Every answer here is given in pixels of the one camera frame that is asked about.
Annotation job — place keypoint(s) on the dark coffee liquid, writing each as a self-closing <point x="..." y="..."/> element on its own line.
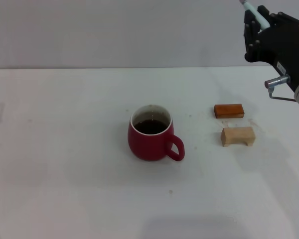
<point x="150" y="126"/>

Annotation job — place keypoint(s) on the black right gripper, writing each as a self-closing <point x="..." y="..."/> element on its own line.
<point x="279" y="47"/>

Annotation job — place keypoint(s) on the red ceramic cup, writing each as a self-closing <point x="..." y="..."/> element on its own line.
<point x="149" y="147"/>

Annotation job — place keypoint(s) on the light wooden notched block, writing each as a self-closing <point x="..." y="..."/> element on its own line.
<point x="236" y="134"/>

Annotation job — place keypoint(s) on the dark brown wooden block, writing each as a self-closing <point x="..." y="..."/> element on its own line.
<point x="228" y="110"/>

